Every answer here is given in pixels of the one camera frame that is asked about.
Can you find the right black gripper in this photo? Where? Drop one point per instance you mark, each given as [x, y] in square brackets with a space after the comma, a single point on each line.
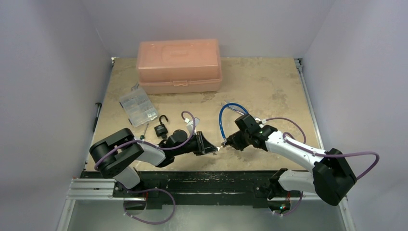
[235, 140]

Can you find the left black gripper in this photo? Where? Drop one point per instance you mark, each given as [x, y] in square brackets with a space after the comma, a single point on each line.
[203, 146]

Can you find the black padlock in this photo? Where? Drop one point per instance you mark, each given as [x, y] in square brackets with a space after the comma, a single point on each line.
[161, 130]

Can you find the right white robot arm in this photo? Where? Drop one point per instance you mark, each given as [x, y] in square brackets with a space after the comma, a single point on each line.
[327, 173]

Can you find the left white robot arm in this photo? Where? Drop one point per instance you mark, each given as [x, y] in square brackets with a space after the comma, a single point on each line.
[114, 155]

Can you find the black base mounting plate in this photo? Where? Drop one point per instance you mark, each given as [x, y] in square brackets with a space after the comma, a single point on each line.
[235, 188]

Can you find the clear plastic parts box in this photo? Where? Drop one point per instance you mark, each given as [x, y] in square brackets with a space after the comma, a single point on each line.
[138, 107]

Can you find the orange plastic toolbox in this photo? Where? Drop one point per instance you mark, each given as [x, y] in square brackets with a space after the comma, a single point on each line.
[179, 66]

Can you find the black tool beside table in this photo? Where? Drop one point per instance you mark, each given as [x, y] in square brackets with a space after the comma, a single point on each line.
[99, 106]

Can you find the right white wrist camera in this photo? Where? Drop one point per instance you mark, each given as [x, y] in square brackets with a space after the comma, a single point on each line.
[260, 121]

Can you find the green-handled screwdriver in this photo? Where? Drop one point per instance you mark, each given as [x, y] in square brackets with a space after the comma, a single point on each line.
[142, 136]

